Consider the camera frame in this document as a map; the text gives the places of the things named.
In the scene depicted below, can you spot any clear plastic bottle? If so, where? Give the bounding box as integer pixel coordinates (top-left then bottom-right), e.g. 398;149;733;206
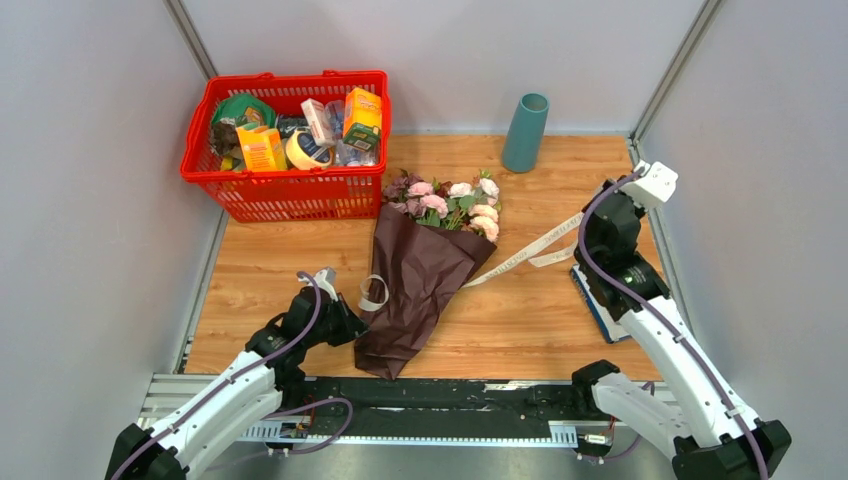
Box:
325;100;378;167

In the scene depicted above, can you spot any orange green box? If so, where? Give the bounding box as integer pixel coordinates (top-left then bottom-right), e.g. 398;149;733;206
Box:
342;87;383;152

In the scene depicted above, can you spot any white printed ribbon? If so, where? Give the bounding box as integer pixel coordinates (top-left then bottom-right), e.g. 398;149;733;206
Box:
358;212;584;312

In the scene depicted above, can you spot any white small box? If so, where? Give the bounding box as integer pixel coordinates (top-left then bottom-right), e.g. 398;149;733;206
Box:
300;98;336;147

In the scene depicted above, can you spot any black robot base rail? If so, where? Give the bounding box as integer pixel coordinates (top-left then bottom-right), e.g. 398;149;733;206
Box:
139;374;677;448

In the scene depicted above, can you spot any red plastic shopping basket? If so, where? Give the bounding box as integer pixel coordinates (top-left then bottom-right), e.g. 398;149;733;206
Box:
180;70;392;223

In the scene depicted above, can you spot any teal ceramic vase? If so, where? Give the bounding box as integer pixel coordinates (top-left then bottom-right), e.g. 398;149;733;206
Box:
501;93;550;173

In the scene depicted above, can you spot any yellow tape roll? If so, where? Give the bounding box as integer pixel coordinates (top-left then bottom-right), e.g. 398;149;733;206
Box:
284;129;334;171

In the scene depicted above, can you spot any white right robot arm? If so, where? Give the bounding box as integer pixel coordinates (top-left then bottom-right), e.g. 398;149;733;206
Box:
570;172;792;479

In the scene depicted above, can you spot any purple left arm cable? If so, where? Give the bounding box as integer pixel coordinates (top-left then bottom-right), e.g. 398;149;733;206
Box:
109;269;355;480

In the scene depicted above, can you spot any orange juice carton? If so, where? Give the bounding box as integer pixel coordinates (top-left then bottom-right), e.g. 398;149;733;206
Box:
236;122;287;172

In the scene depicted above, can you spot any green snack bag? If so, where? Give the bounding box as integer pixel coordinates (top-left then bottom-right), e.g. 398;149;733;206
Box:
211;93;277;127

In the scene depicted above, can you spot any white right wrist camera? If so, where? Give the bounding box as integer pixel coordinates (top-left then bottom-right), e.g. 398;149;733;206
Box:
620;160;679;210

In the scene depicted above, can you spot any blue razor blister package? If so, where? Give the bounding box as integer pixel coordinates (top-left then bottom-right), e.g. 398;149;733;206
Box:
570;264;631;344

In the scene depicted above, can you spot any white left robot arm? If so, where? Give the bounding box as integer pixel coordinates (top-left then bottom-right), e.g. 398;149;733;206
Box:
105;283;368;479

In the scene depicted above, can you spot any pink flower bouquet brown wrap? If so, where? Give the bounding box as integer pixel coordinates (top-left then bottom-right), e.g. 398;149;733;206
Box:
353;170;500;380

